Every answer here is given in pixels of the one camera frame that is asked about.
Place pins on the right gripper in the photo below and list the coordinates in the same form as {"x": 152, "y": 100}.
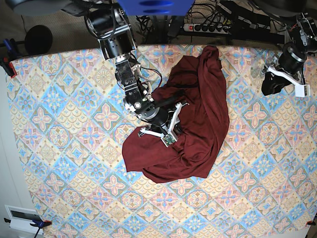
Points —
{"x": 157, "y": 113}

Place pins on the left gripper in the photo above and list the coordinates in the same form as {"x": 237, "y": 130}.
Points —
{"x": 291, "y": 61}

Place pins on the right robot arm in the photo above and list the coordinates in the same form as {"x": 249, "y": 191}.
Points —
{"x": 111, "y": 28}

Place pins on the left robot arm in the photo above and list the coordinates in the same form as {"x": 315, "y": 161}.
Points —
{"x": 303, "y": 33}

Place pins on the patterned tablecloth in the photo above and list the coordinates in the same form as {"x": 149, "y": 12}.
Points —
{"x": 69, "y": 124}

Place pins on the white power strip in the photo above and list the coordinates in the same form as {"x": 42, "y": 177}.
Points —
{"x": 218, "y": 29}

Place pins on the orange clamp lower right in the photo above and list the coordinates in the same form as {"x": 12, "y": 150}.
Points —
{"x": 311, "y": 223}

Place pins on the orange black clamp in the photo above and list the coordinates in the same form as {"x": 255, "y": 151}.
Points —
{"x": 8, "y": 67}

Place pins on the blue clamp lower left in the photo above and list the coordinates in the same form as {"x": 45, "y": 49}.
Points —
{"x": 39, "y": 224}

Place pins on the blue plastic mount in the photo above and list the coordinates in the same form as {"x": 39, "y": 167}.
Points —
{"x": 156, "y": 7}

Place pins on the blue handled clamp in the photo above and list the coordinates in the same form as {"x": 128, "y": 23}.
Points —
{"x": 11, "y": 45}

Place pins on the white wall box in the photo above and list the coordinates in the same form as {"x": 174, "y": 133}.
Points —
{"x": 22, "y": 218}

